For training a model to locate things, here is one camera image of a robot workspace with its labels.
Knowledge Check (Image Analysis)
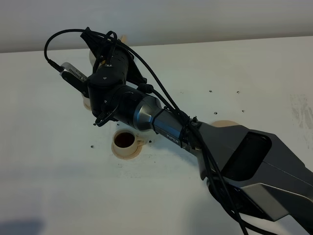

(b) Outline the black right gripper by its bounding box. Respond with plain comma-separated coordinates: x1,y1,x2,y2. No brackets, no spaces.
80,27,147,127

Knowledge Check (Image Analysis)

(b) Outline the beige ceramic teapot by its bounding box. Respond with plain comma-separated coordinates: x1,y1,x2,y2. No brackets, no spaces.
89,34,127,66

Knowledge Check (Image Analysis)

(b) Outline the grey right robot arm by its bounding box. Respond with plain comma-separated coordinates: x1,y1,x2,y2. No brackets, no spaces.
81,29,313,226

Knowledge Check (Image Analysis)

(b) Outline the beige teapot saucer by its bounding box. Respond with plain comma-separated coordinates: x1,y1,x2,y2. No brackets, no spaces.
210,120,239,127

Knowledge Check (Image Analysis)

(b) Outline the beige far teacup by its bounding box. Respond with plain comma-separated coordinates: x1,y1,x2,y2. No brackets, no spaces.
82,94,90,106

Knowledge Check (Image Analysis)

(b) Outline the beige teacup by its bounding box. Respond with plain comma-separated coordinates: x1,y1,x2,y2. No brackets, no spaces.
112,129,146,148
82,94,90,106

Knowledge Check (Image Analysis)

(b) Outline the beige far cup saucer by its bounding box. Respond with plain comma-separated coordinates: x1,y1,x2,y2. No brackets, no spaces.
83,102,91,111

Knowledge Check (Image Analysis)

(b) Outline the beige cup saucer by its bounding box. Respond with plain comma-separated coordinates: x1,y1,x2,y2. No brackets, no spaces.
112,143,142,160
83,102,91,111

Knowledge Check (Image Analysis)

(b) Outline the beige near teacup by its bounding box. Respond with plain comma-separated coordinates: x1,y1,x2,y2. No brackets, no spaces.
112,129,146,148

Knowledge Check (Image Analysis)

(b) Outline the beige near cup saucer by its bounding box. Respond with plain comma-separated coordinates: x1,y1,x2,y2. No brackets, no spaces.
112,143,142,160

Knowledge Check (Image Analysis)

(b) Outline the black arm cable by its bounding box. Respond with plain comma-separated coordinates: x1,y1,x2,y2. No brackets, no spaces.
94,30,269,235

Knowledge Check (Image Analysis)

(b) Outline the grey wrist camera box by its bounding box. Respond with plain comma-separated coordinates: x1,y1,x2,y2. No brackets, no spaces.
60,62,89,98

